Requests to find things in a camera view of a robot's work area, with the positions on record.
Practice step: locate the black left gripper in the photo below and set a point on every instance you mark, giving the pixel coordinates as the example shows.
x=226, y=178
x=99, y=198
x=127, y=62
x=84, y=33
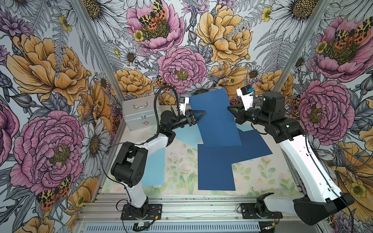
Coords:
x=193, y=120

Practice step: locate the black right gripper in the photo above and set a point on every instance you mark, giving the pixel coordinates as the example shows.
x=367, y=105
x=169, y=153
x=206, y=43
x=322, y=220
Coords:
x=240, y=117

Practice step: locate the dark blue paper large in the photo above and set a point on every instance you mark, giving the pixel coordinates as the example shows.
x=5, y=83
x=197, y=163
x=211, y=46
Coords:
x=252, y=146

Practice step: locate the dark blue paper sheet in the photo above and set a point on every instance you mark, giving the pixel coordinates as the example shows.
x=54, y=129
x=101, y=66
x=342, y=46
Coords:
x=215, y=169

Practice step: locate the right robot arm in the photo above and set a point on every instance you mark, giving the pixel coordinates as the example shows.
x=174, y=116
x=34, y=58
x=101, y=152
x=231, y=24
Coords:
x=321, y=196

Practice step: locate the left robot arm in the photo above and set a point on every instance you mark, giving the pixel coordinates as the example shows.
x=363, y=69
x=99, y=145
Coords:
x=129, y=166

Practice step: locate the dark blue paper right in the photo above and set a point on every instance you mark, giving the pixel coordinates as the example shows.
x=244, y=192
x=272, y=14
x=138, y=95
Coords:
x=217, y=127

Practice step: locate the silver aluminium case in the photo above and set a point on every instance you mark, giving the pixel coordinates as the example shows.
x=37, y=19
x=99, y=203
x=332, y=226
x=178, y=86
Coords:
x=139, y=113

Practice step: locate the floral table mat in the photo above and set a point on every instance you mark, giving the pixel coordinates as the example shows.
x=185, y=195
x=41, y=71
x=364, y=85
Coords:
x=178, y=170

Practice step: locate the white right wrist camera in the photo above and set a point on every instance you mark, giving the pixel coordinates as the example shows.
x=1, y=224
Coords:
x=247, y=96

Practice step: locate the aluminium rail base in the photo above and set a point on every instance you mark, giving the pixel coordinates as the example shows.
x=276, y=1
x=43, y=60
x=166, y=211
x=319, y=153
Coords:
x=188, y=214

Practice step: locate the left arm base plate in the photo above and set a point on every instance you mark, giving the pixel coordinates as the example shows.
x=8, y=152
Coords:
x=151, y=211

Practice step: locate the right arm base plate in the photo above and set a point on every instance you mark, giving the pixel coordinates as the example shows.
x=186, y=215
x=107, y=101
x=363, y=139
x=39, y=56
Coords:
x=257, y=211

